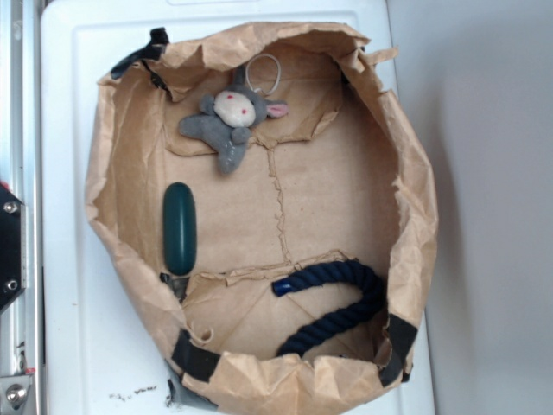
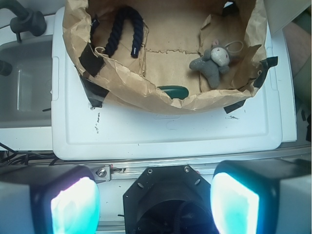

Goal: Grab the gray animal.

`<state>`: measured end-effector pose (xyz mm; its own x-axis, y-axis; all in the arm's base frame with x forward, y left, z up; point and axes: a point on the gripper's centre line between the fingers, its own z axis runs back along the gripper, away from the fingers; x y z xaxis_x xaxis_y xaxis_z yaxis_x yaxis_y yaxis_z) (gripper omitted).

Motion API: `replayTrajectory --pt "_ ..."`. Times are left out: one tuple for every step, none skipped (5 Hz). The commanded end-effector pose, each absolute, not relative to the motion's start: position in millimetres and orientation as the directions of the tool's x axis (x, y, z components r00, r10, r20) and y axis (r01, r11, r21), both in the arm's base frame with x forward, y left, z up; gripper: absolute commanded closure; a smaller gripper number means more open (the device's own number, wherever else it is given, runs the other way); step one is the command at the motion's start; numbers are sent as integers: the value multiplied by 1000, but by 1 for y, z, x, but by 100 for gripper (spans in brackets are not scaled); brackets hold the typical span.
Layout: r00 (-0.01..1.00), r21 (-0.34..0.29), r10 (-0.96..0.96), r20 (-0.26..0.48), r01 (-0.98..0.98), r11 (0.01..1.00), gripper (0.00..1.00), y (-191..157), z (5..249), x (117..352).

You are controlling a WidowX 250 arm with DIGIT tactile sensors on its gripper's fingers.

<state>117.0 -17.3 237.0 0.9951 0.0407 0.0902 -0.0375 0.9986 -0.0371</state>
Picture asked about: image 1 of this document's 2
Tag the gray plush animal toy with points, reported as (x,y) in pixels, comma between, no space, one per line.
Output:
(225,120)

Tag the brown paper bag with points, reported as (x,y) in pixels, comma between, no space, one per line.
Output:
(314,257)

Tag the dark green oblong capsule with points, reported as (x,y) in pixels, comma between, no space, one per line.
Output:
(179,229)

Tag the black mounting plate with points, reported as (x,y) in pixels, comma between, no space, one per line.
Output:
(10,248)

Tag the aluminum frame rail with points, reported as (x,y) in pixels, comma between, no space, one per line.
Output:
(22,351)

